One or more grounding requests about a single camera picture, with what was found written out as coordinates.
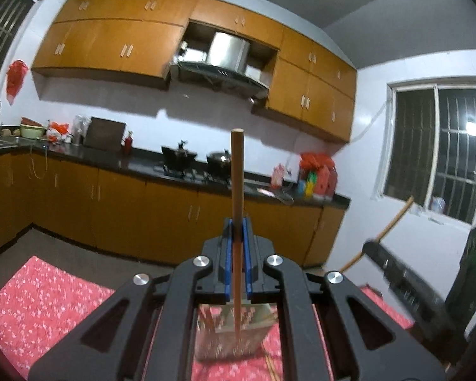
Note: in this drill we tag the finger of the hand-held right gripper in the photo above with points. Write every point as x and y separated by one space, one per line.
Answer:
404 278

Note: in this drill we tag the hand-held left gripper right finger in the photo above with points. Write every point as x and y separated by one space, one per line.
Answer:
246 262

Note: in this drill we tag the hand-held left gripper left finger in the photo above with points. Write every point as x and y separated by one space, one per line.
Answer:
228 262

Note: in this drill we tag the beige perforated utensil holder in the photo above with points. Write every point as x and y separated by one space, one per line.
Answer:
258 325

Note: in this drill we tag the pale plastic container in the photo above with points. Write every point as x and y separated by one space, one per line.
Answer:
438 204

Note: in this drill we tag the pink bottle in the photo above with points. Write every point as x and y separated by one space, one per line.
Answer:
277 178

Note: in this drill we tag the gas stove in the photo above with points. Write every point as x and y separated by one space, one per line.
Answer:
190 176

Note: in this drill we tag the green and yellow box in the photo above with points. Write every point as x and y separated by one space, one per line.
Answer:
308 184

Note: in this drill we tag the steel pot with lid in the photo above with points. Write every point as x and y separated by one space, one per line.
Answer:
219 162

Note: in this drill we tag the red oil bottles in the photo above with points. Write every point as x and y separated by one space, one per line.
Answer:
327 182

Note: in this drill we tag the black wok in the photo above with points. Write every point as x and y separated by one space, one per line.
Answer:
178 158

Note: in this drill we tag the red plastic bag over bottles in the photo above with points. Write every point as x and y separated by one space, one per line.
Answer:
317 160

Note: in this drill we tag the wooden lower kitchen cabinets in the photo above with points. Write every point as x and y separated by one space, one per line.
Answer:
115 210

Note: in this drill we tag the wooden kitchen cabinets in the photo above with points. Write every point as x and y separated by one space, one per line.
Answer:
103 43
115 210

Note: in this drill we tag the barred window with sill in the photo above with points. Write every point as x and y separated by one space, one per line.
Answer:
412 147

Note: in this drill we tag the black kitchen countertop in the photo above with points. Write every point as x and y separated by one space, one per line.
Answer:
142 158

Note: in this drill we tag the red bottle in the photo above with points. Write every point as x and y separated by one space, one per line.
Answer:
128 145

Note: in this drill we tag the dark wooden cutting board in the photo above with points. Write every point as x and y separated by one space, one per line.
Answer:
105 134

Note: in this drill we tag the red floral tablecloth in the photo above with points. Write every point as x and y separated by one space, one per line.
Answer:
43 305

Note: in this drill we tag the clear plastic bag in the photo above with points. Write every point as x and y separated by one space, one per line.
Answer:
81 127

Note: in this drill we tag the steel range hood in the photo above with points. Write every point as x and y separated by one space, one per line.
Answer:
226 51

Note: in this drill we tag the red and white plastic bag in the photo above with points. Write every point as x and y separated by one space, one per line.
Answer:
59 131

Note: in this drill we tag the green plastic basin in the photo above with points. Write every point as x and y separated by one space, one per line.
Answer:
32 131

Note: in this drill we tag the red plastic basin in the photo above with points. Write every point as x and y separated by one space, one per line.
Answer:
31 121

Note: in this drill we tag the wooden upper kitchen cabinets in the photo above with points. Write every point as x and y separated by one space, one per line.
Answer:
103 43

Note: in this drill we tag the barred window beside sink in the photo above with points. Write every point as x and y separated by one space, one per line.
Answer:
0 27

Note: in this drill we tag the red plastic bag on wall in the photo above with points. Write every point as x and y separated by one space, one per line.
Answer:
16 79

